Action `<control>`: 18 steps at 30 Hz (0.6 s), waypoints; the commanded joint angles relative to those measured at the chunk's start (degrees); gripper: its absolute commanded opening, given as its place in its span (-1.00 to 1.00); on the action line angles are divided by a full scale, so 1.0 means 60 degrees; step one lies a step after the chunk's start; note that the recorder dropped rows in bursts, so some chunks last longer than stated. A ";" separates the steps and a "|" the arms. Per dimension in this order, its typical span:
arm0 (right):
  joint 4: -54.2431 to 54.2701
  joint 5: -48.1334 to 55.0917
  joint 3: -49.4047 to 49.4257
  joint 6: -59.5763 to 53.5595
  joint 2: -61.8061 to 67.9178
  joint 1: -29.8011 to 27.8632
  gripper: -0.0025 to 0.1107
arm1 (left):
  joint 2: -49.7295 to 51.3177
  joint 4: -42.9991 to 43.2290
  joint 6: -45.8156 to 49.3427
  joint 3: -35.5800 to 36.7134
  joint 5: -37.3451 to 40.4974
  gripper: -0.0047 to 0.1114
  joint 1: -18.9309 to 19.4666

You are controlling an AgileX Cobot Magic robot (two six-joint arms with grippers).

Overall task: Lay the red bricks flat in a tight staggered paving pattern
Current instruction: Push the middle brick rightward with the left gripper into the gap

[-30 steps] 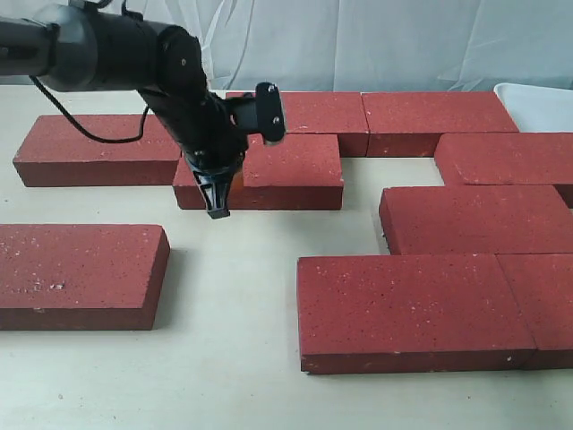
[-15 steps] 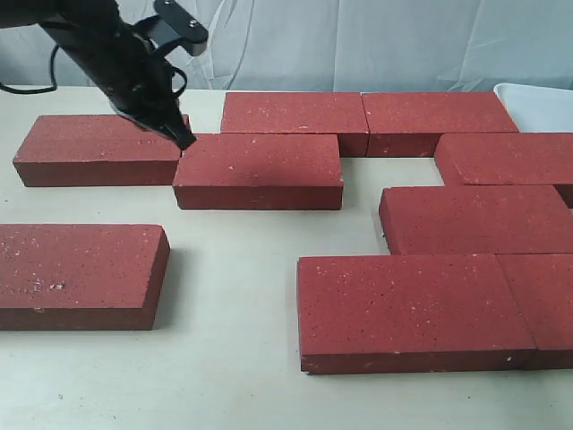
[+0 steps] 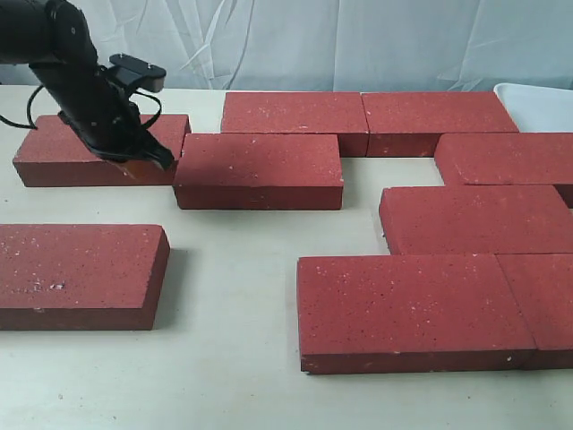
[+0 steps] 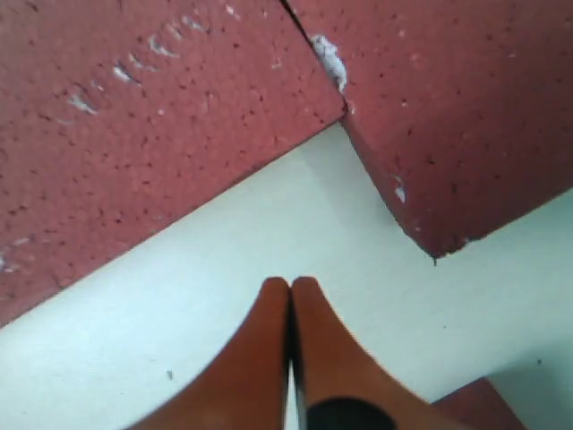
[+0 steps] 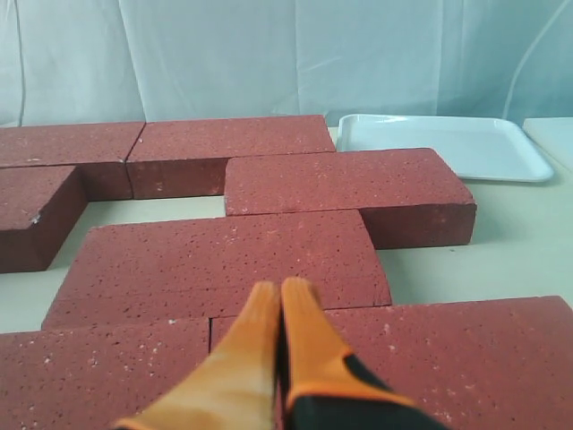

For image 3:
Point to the scratched red brick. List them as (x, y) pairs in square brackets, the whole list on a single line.
[(84, 277)]

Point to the front right red brick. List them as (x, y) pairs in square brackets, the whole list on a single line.
[(542, 287)]

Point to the movable red brick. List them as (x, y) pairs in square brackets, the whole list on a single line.
[(262, 172)]

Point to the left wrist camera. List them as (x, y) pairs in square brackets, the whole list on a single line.
[(133, 74)]

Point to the middle right red brick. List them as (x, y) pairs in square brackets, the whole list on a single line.
[(507, 159)]

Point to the white plastic tray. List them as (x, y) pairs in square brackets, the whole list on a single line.
[(537, 109)]

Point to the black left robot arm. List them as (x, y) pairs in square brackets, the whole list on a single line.
[(53, 39)]

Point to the centre red brick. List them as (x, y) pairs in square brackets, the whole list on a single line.
[(483, 219)]

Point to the far left red brick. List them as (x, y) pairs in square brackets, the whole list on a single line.
[(53, 156)]

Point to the white backdrop cloth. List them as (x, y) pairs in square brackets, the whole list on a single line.
[(341, 45)]

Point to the front left red brick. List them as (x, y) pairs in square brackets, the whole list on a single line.
[(380, 314)]

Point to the back left red brick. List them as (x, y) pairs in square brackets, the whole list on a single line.
[(310, 112)]

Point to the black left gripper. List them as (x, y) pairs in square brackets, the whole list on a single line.
[(98, 110)]

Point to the back right red brick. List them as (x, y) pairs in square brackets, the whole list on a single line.
[(410, 124)]

